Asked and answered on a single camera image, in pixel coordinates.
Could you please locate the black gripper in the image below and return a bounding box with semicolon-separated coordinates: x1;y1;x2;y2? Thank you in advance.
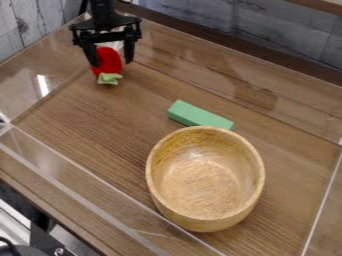
69;15;141;67

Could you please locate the red plush strawberry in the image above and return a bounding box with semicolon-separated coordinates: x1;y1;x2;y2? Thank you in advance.
91;47;123;85

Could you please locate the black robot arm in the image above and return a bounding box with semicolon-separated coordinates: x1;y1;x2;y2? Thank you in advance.
69;0;141;67

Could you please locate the green rectangular block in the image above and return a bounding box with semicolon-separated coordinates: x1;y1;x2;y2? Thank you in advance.
167;100;235;130

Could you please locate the wooden bowl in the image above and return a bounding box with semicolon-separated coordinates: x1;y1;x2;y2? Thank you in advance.
145;126;266;233

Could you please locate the clear acrylic tray wall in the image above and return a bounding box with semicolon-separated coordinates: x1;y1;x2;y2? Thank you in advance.
0;22;342;256

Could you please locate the black metal bracket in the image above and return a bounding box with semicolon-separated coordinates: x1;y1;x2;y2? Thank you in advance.
29;223;76;256

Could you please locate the black cable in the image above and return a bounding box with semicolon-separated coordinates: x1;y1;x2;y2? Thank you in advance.
0;236;19;256

